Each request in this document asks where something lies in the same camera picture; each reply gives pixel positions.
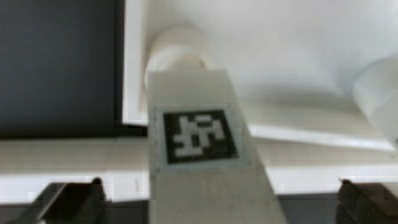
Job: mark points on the white table leg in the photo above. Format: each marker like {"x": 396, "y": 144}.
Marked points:
{"x": 209, "y": 185}

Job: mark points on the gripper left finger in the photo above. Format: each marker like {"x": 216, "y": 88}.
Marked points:
{"x": 69, "y": 204}

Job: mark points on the white front barrier wall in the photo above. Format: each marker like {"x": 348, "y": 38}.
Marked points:
{"x": 305, "y": 166}

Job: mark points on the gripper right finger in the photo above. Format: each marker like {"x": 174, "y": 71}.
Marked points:
{"x": 367, "y": 203}

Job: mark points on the white square table top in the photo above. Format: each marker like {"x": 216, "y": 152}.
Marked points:
{"x": 293, "y": 45}

